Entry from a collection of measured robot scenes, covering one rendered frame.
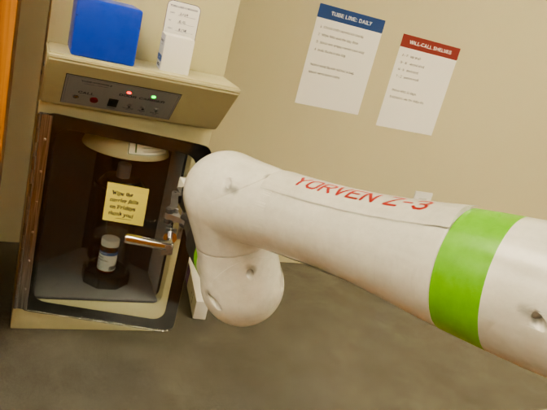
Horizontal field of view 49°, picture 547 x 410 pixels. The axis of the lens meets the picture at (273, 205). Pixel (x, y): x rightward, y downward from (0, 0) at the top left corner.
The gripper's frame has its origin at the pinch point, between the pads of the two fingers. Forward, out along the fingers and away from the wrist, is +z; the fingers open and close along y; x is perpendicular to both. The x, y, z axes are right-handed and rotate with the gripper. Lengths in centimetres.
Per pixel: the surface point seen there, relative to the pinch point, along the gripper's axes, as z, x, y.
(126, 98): 4.8, -13.9, 12.3
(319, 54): 54, -26, -45
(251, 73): 54, -17, -27
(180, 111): 5.6, -13.2, 2.5
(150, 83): 0.9, -17.9, 9.6
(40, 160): 9.8, 0.9, 24.6
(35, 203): 9.8, 9.2, 24.5
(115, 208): 6.3, 7.3, 10.6
